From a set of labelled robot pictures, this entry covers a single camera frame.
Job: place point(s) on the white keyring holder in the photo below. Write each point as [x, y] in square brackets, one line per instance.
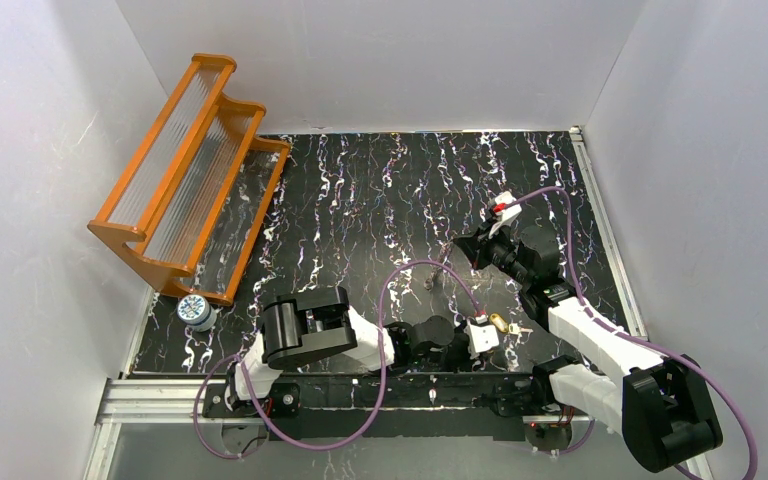
[441, 260]

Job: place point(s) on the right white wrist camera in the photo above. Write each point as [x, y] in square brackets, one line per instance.
[504, 210]

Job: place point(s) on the orange wooden rack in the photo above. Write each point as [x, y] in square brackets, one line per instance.
[187, 210]

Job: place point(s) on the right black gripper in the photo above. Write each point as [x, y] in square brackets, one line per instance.
[485, 245]

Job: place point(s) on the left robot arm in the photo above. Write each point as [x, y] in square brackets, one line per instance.
[298, 329]

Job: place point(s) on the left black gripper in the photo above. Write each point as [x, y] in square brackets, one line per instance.
[460, 350]

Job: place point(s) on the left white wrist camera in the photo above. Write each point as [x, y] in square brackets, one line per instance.
[482, 334]

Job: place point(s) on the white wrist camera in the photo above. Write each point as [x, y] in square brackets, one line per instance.
[504, 210]
[482, 334]

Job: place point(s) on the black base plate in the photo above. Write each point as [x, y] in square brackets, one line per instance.
[417, 405]

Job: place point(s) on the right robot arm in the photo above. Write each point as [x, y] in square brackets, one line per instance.
[661, 406]

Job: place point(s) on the upper yellow tagged key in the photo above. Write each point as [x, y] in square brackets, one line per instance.
[507, 327]

